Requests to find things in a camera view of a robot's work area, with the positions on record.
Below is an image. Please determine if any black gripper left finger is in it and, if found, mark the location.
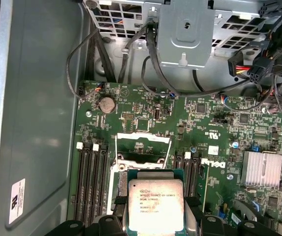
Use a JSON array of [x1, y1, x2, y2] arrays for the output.
[[46, 196, 129, 236]]

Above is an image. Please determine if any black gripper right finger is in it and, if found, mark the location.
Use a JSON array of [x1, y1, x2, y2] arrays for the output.
[[184, 196, 264, 236]]

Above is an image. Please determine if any silver green CPU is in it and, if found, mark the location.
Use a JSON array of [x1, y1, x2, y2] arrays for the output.
[[127, 168, 186, 233]]

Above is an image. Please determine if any metal socket cover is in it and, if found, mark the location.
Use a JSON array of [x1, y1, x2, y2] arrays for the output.
[[114, 132, 173, 170]]

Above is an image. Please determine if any CPU socket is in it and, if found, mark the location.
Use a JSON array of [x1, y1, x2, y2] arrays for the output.
[[109, 157, 188, 222]]

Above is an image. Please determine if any silver chipset heat sink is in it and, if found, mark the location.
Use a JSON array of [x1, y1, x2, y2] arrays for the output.
[[241, 150, 282, 190]]

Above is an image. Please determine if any white case sticker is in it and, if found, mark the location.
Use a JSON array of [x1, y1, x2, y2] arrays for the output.
[[8, 178, 26, 224]]

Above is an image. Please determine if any green motherboard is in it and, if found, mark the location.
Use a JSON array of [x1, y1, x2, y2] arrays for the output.
[[67, 80, 282, 236]]

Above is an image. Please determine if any round coin cell battery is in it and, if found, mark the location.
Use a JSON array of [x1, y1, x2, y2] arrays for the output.
[[97, 96, 116, 114]]

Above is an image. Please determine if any black PC case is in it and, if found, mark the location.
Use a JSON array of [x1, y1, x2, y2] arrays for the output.
[[0, 0, 282, 236]]

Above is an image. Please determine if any black power connector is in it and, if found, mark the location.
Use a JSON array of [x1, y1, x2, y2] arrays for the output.
[[248, 58, 275, 84]]

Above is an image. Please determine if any metal drive cage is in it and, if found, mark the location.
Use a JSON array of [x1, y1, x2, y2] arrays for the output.
[[83, 0, 274, 72]]

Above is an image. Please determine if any black wire connector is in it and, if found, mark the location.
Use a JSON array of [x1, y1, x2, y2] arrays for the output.
[[227, 52, 245, 77]]

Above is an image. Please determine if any black sleeved cable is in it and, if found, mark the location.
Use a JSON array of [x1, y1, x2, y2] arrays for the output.
[[95, 33, 118, 83], [88, 29, 96, 82]]

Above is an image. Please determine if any black power cable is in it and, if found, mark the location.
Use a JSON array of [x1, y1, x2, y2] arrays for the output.
[[145, 22, 182, 97]]

